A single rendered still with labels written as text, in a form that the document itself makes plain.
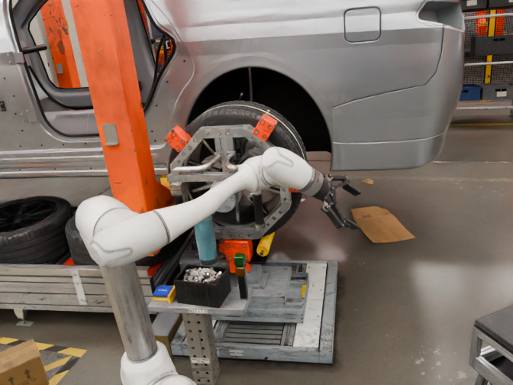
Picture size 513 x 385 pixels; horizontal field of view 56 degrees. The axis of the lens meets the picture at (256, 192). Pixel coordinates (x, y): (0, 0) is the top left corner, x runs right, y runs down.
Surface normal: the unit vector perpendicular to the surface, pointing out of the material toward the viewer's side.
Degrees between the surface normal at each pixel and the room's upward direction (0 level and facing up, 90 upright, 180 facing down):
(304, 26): 90
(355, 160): 90
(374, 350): 0
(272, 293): 0
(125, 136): 90
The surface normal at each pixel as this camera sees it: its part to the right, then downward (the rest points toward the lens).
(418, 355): -0.10, -0.92
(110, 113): -0.18, 0.39
